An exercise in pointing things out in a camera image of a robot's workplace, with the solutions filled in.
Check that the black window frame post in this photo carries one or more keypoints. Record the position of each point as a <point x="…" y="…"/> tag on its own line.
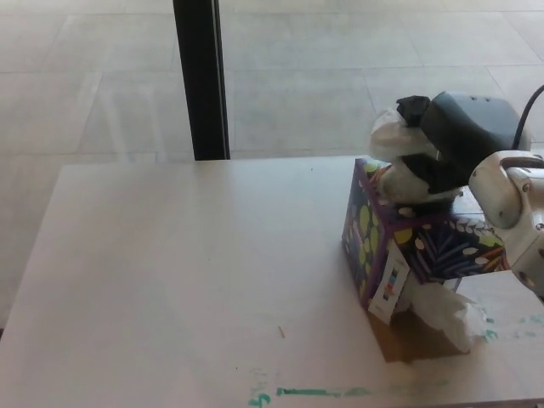
<point x="200" y="85"/>

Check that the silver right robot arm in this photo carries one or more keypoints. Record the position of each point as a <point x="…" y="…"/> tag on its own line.
<point x="510" y="200"/>

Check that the crumpled white tissue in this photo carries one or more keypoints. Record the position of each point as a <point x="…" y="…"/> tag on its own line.
<point x="450" y="316"/>

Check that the white pulled-out tissue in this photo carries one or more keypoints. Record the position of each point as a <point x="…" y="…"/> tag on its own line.
<point x="393" y="136"/>

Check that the purple leaf-patterned tissue box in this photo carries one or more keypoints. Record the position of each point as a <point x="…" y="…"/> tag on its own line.
<point x="442" y="251"/>

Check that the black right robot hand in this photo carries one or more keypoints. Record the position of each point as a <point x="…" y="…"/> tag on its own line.
<point x="467" y="123"/>

